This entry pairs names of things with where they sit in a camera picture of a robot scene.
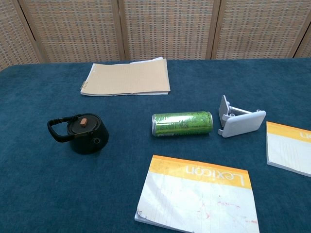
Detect Lexicon yellow white notepad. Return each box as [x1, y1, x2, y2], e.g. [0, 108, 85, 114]
[134, 154, 260, 233]

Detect grey folding phone stand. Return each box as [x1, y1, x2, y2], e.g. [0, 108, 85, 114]
[217, 95, 267, 138]

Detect woven wooden folding screen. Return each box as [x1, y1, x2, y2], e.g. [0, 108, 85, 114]
[0, 0, 311, 72]

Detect small black teapot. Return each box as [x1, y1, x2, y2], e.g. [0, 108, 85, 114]
[47, 113, 109, 155]

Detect green beverage can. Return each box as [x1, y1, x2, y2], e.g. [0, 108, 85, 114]
[152, 111, 214, 138]

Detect blue velvet tablecloth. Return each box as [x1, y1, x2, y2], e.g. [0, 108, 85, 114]
[0, 57, 311, 233]

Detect brown spiral notebook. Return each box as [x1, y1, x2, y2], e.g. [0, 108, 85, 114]
[80, 57, 171, 97]

